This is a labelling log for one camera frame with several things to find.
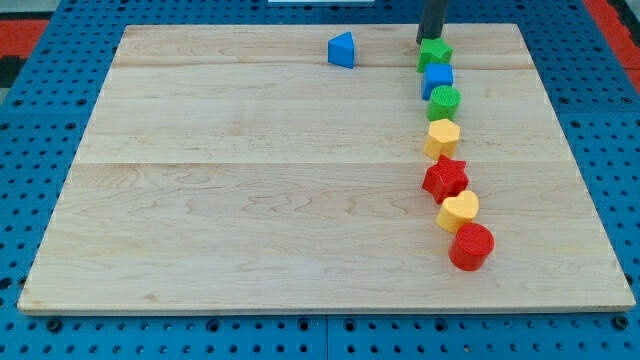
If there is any yellow heart block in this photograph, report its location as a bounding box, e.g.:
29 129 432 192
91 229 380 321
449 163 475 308
436 190 480 233

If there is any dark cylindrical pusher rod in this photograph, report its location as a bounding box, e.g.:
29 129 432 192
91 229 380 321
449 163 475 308
416 0 450 45

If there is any red cylinder block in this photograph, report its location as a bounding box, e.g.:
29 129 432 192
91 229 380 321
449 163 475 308
448 223 495 271

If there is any blue triangle block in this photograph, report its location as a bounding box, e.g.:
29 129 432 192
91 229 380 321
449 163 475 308
327 32 355 69

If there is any light wooden board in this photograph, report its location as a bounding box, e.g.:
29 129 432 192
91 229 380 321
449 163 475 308
18 24 635 316

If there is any green cylinder block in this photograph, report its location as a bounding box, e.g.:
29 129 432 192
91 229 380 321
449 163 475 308
426 85 461 121

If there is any green star block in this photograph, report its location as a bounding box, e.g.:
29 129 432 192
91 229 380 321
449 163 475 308
416 37 453 73

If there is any red star block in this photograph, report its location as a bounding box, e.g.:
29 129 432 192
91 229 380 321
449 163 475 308
422 155 469 204

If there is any blue cube block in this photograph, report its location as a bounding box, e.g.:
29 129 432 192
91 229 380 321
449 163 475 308
421 63 454 100

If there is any yellow hexagon block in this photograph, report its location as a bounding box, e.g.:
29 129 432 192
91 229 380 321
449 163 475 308
423 119 461 160

